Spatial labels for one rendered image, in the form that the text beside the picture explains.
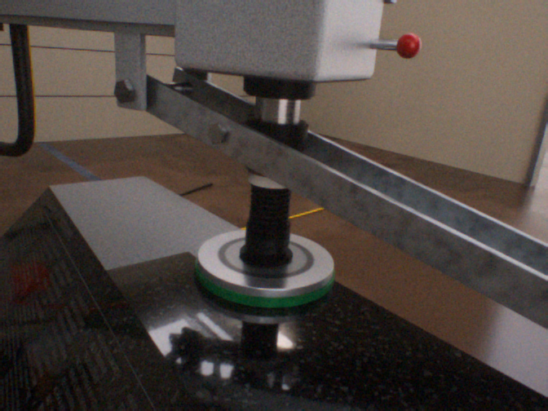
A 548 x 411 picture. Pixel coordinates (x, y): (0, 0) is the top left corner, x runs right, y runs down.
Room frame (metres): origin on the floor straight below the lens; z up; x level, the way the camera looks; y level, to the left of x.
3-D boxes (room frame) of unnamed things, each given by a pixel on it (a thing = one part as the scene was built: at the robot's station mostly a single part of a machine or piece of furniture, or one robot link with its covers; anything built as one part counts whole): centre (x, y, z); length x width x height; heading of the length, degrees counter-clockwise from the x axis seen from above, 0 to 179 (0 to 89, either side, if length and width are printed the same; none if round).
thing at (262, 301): (0.65, 0.00, 0.84); 0.22 x 0.22 x 0.04
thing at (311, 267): (0.65, 0.00, 0.84); 0.21 x 0.21 x 0.01
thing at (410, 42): (0.65, -0.15, 1.17); 0.08 x 0.03 x 0.03; 63
